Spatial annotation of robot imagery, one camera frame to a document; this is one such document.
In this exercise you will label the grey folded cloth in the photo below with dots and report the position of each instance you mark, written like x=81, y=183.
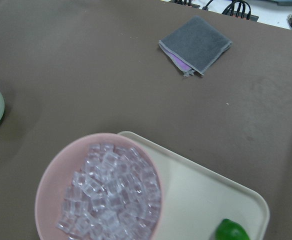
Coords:
x=194, y=46

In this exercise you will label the green lime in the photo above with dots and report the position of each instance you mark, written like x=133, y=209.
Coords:
x=230, y=230

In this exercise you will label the pink bowl of ice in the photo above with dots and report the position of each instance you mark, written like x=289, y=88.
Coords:
x=101, y=186

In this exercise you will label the cream plastic tray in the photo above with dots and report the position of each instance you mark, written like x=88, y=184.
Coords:
x=196, y=199

